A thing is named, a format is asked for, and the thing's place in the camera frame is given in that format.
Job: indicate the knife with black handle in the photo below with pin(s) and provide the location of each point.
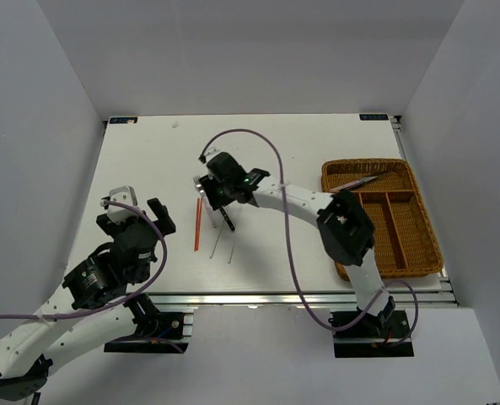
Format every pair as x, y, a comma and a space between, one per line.
375, 176

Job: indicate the white chopstick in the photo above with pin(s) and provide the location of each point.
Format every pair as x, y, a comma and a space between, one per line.
236, 223
217, 239

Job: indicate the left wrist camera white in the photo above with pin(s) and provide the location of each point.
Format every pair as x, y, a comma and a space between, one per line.
117, 202

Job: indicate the blue label left corner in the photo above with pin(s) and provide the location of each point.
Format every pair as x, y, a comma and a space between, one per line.
123, 120

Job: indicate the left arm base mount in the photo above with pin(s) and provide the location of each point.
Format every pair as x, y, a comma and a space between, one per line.
152, 330

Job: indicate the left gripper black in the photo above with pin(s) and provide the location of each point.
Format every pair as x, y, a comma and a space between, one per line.
164, 222

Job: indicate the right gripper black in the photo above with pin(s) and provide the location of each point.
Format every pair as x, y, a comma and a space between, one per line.
215, 199

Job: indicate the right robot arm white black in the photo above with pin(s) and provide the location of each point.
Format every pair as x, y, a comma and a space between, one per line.
346, 231

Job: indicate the fork with pink handle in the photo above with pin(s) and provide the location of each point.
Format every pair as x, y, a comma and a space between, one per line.
205, 202

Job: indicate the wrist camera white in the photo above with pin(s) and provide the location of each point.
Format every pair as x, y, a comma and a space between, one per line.
117, 202
208, 154

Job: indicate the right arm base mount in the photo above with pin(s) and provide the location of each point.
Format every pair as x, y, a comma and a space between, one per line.
370, 340

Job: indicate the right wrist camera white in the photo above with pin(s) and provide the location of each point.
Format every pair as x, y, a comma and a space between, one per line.
208, 154

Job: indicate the blue label right corner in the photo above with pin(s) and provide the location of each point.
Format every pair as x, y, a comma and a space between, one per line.
373, 117

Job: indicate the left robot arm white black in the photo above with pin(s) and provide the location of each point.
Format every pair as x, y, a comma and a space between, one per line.
102, 299

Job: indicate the white chopstick right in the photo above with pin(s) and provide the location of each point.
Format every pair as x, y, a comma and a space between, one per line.
236, 223

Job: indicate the knife with pink handle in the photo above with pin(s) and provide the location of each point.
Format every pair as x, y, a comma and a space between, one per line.
352, 185

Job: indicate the wicker cutlery basket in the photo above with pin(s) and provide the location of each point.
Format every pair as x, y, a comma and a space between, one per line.
405, 243

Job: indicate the red chopstick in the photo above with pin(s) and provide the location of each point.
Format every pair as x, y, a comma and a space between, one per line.
198, 224

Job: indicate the blue label corner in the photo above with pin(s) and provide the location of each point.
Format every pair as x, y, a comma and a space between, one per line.
373, 117
123, 120

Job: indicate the fork with black dotted handle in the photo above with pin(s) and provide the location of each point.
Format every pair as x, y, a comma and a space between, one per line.
229, 222

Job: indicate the white chopstick left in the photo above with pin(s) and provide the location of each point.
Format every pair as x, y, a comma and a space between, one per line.
217, 239

